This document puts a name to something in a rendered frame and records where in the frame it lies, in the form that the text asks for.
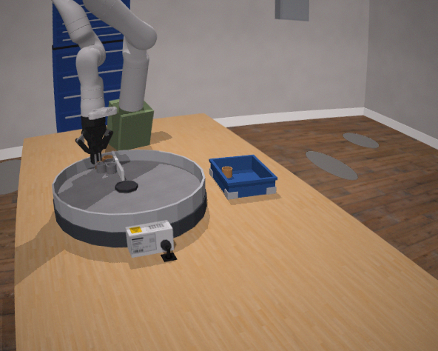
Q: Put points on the grey round turning table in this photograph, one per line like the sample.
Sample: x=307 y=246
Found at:
x=167 y=190

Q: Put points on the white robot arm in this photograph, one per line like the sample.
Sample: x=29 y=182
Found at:
x=92 y=54

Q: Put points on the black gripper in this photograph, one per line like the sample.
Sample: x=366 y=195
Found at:
x=99 y=133

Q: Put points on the blue crate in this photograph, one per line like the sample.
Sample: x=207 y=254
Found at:
x=249 y=176

